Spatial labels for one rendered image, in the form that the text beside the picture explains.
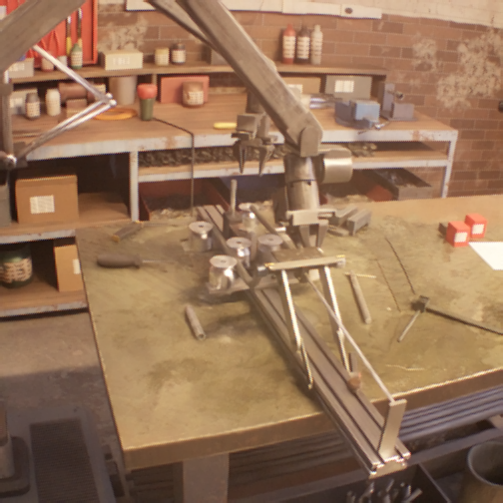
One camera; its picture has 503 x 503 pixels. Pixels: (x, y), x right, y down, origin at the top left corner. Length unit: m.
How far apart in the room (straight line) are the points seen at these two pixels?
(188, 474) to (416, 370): 0.43
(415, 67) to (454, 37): 0.35
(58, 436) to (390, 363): 1.06
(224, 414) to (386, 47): 3.04
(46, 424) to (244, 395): 1.00
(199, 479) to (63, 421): 0.88
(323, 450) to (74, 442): 0.72
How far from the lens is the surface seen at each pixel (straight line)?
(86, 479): 1.68
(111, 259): 1.30
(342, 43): 3.57
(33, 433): 1.84
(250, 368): 1.02
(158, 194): 3.09
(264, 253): 1.23
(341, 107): 2.89
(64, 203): 2.59
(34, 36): 0.98
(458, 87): 4.09
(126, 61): 3.02
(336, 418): 0.91
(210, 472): 1.04
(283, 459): 1.77
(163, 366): 1.02
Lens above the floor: 1.50
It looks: 27 degrees down
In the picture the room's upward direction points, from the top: 4 degrees clockwise
